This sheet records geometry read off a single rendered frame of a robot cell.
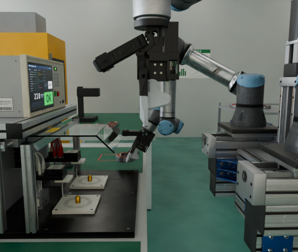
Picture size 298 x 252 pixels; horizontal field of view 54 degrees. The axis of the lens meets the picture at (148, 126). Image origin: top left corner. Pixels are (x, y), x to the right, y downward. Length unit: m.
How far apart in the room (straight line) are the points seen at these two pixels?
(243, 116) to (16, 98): 0.91
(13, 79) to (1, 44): 3.98
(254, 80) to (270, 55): 5.61
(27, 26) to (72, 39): 1.63
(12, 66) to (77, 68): 5.50
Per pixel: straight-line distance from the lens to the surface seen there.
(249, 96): 1.33
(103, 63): 0.58
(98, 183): 1.34
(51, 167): 1.14
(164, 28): 0.59
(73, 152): 1.35
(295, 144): 0.90
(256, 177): 0.84
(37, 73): 1.13
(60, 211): 1.11
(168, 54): 0.57
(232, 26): 6.73
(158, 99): 0.54
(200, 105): 6.50
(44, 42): 4.80
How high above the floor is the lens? 1.24
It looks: 9 degrees down
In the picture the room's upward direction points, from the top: straight up
